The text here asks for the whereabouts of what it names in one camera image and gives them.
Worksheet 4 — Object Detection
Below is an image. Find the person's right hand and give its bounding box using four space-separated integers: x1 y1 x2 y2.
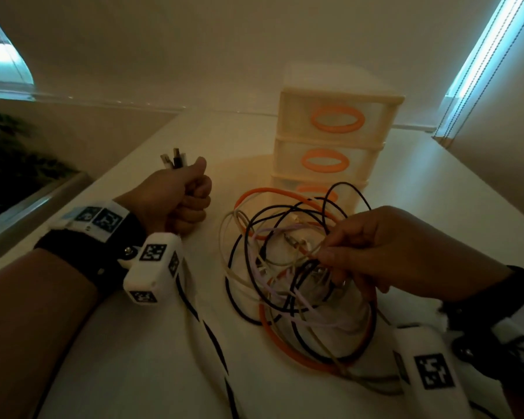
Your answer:
316 205 515 305

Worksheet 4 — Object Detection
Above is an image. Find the person's left hand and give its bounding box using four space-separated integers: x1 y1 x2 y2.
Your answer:
113 157 214 237

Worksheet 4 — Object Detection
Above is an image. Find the cream white USB cable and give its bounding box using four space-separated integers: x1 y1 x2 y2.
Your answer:
160 153 232 419

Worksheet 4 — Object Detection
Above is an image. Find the pile of cables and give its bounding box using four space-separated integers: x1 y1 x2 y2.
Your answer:
218 182 403 396

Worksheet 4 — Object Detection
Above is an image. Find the cream three-drawer organiser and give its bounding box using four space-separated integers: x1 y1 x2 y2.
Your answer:
268 63 406 214

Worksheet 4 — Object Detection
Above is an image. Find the person's left forearm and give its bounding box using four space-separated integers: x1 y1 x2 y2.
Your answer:
0 248 102 419

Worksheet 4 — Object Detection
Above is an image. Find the bright window corner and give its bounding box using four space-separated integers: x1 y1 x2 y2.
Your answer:
0 0 37 102

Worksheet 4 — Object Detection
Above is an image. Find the bright narrow window strip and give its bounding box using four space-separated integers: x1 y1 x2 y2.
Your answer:
432 0 524 143

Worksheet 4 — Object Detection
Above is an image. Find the thin black right camera wire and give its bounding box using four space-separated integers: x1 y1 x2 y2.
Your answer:
468 400 500 419

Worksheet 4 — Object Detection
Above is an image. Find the beaded blind pull chain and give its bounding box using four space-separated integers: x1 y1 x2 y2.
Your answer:
432 0 524 143

